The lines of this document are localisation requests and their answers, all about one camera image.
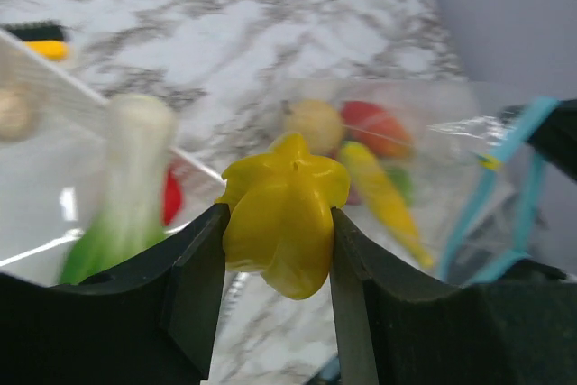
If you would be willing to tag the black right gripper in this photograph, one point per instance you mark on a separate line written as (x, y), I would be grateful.
(556, 138)

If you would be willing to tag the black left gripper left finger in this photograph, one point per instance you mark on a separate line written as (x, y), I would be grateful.
(149, 320)

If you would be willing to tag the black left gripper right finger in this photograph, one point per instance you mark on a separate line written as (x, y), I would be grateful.
(396, 325)

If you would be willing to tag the clear zip top bag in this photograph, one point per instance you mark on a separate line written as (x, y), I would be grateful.
(433, 177)

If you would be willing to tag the red toy apple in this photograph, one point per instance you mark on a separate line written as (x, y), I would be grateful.
(173, 199)

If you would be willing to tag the yellow toy starfruit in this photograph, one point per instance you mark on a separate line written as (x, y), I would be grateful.
(281, 225)

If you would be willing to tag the yellow toy banana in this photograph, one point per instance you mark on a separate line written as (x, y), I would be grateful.
(383, 199)

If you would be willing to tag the orange red toy mango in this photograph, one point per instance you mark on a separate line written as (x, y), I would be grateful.
(377, 128)

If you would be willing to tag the yellow toy lemon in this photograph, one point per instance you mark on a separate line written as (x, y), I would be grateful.
(317, 121)

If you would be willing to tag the white toy leek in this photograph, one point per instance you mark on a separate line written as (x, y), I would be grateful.
(130, 218)

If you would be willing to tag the white perforated plastic basket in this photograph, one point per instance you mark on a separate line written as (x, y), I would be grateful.
(52, 178)

